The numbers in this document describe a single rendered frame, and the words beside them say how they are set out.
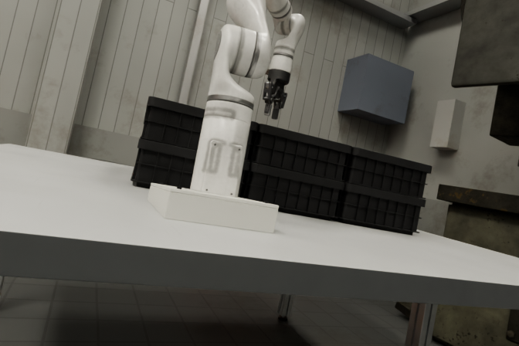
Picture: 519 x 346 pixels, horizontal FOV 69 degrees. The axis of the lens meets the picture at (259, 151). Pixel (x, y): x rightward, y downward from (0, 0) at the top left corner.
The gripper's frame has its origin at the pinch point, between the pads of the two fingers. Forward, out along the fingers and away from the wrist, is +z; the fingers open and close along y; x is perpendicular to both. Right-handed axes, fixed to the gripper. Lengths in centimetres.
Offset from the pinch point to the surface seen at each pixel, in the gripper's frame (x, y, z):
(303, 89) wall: 118, 289, -85
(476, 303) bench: -64, -42, 34
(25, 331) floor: 80, -13, 100
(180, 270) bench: -35, -79, 32
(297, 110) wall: 118, 287, -59
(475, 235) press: -71, 150, 30
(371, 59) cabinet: 51, 311, -132
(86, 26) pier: 238, 88, -71
